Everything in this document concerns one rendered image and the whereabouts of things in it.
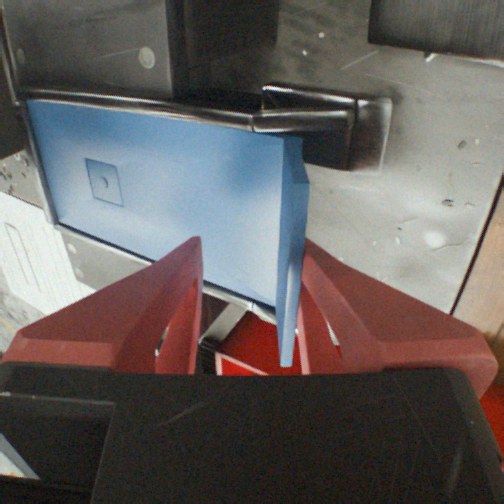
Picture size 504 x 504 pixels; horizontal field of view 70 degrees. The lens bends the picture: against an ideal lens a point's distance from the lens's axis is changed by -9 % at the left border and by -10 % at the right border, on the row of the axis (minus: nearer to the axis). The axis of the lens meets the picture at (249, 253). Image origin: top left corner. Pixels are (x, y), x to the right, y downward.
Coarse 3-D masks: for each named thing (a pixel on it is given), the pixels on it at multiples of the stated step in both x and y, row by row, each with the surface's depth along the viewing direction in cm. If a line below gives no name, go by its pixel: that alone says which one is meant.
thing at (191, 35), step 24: (192, 0) 13; (216, 0) 14; (240, 0) 15; (264, 0) 16; (192, 24) 13; (216, 24) 14; (240, 24) 16; (264, 24) 17; (192, 48) 13; (216, 48) 15; (240, 48) 16; (192, 72) 14; (216, 312) 22
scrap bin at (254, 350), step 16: (240, 320) 28; (256, 320) 28; (240, 336) 27; (256, 336) 26; (272, 336) 26; (224, 352) 25; (240, 352) 25; (256, 352) 25; (272, 352) 25; (224, 368) 27; (240, 368) 30; (256, 368) 24; (272, 368) 24; (288, 368) 24; (496, 384) 23; (480, 400) 22; (496, 400) 22; (496, 416) 21; (496, 432) 20
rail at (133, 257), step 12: (60, 228) 21; (72, 228) 21; (84, 240) 21; (96, 240) 20; (108, 252) 20; (120, 252) 19; (132, 252) 19; (144, 264) 19; (204, 288) 17; (216, 288) 17; (228, 300) 17; (240, 300) 17; (252, 300) 16
